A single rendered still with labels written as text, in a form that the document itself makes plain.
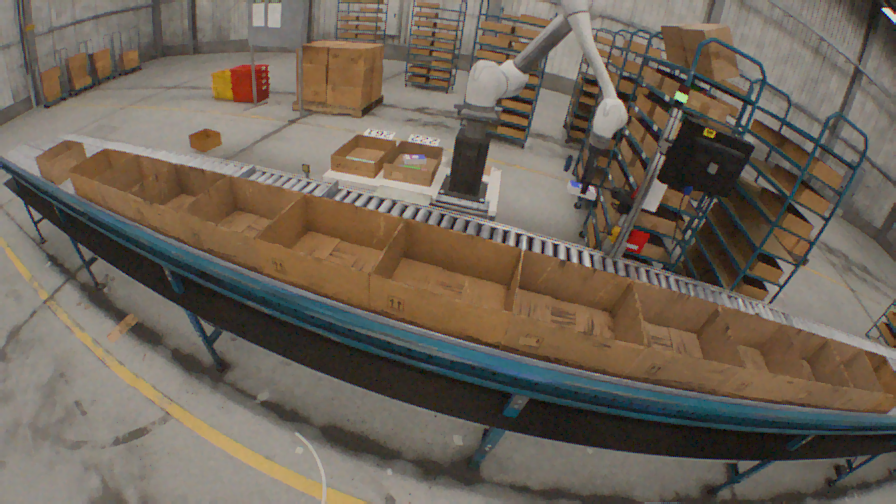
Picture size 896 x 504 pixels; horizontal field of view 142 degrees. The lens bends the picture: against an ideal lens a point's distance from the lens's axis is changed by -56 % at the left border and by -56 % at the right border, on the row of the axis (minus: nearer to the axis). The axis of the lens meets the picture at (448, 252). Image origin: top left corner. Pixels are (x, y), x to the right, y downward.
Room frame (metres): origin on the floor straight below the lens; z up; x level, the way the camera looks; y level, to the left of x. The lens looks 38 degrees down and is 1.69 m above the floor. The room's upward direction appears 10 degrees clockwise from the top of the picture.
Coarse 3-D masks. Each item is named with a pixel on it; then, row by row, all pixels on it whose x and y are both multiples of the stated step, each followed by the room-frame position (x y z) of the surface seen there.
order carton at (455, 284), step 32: (416, 224) 0.94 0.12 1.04; (384, 256) 0.76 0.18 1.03; (416, 256) 0.93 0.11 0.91; (448, 256) 0.92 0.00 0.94; (480, 256) 0.91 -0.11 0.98; (512, 256) 0.89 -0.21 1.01; (384, 288) 0.65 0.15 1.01; (416, 288) 0.64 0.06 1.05; (448, 288) 0.83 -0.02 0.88; (480, 288) 0.85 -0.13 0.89; (512, 288) 0.78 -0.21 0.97; (416, 320) 0.64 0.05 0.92; (448, 320) 0.62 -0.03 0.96; (480, 320) 0.61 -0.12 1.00
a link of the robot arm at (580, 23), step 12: (576, 12) 1.55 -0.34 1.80; (588, 12) 1.57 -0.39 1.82; (576, 24) 1.55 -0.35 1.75; (588, 24) 1.55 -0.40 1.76; (576, 36) 1.57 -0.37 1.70; (588, 36) 1.53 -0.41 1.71; (588, 48) 1.53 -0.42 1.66; (588, 60) 1.56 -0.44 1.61; (600, 60) 1.55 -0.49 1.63; (600, 72) 1.56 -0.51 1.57; (600, 84) 1.60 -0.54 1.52; (612, 96) 1.57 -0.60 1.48; (624, 108) 1.56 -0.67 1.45; (624, 120) 1.52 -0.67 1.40
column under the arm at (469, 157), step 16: (464, 128) 1.87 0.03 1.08; (464, 144) 1.70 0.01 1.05; (480, 144) 1.70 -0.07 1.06; (464, 160) 1.70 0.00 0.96; (480, 160) 1.70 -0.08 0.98; (448, 176) 1.88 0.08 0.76; (464, 176) 1.70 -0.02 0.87; (480, 176) 1.69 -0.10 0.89; (448, 192) 1.69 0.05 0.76; (464, 192) 1.70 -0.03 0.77; (480, 192) 1.76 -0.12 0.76
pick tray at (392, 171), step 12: (408, 144) 2.11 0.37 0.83; (420, 144) 2.11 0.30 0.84; (396, 156) 2.01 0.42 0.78; (432, 156) 2.10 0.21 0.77; (384, 168) 1.74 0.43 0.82; (396, 168) 1.73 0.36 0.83; (408, 168) 1.73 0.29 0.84; (432, 168) 1.96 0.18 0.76; (396, 180) 1.73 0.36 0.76; (408, 180) 1.73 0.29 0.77; (420, 180) 1.73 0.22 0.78; (432, 180) 1.77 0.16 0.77
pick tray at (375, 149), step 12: (348, 144) 1.98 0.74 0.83; (360, 144) 2.12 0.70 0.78; (372, 144) 2.11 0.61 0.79; (384, 144) 2.10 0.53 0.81; (336, 156) 1.74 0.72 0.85; (348, 156) 1.95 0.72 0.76; (360, 156) 1.97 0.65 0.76; (372, 156) 1.99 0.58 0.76; (384, 156) 1.87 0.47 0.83; (336, 168) 1.74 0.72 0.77; (348, 168) 1.73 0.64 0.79; (360, 168) 1.72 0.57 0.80; (372, 168) 1.72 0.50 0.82
